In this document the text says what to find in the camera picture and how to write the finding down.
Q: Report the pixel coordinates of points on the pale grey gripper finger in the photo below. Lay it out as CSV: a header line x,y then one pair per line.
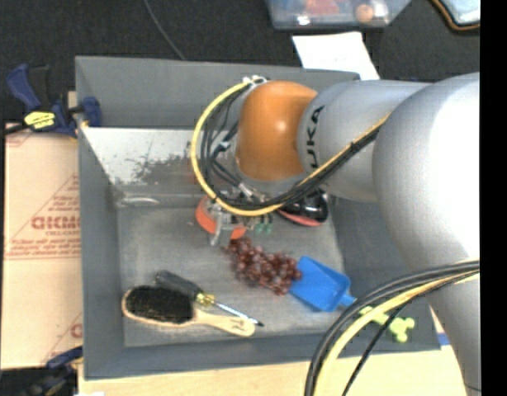
x,y
217,234

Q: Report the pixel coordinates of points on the orange round disc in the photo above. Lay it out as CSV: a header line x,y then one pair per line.
x,y
203,218

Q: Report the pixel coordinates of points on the grey metal bin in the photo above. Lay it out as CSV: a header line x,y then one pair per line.
x,y
175,246

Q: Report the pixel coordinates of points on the bunch of red grapes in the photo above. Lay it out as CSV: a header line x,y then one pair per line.
x,y
262,266

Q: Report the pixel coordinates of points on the black and yellow screwdriver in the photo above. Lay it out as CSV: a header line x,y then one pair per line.
x,y
177,282

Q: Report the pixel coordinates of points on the black and red shiny object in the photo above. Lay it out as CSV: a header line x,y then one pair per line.
x,y
309,210

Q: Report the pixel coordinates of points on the wooden hairbrush black bristles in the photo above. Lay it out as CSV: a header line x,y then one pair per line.
x,y
158,304

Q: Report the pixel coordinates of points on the blue plastic scoop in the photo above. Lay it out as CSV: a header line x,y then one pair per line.
x,y
317,283

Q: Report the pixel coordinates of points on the brown cardboard board red print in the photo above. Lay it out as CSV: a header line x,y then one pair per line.
x,y
39,204

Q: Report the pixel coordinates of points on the yellow-green plastic toy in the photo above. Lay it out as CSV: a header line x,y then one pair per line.
x,y
400,330

